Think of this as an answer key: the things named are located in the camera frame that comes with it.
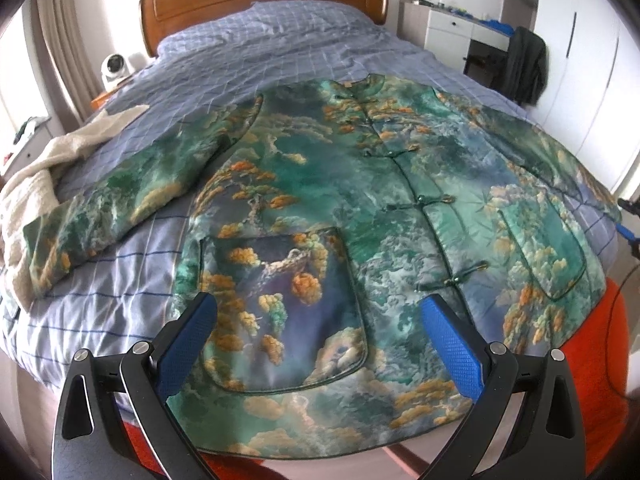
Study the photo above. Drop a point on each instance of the green patterned silk jacket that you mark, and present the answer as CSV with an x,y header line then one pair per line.
x,y
322,214

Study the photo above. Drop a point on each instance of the white wardrobe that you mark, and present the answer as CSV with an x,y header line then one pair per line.
x,y
591,103

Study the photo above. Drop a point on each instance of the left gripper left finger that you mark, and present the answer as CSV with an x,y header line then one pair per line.
x,y
90,439

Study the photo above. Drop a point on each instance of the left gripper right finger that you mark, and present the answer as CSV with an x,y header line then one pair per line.
x,y
547,440

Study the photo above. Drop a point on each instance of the white round fan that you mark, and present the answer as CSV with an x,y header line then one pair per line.
x,y
114,69

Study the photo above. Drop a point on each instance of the cream fleece garment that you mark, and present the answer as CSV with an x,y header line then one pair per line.
x,y
30,193

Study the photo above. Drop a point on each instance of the white window-side dresser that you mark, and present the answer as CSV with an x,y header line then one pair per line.
x,y
33,141

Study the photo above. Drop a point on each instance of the white desk with drawers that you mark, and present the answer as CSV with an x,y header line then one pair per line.
x,y
463,44

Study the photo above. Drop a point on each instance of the blue checked duvet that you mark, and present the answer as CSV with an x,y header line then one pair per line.
x,y
121,297

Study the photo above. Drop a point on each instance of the dark jacket on chair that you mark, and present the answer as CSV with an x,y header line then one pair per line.
x,y
524,75

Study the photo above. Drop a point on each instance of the beige curtain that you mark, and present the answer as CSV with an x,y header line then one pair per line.
x,y
66,52

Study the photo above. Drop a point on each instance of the wooden nightstand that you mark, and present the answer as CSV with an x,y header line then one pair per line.
x,y
102,98

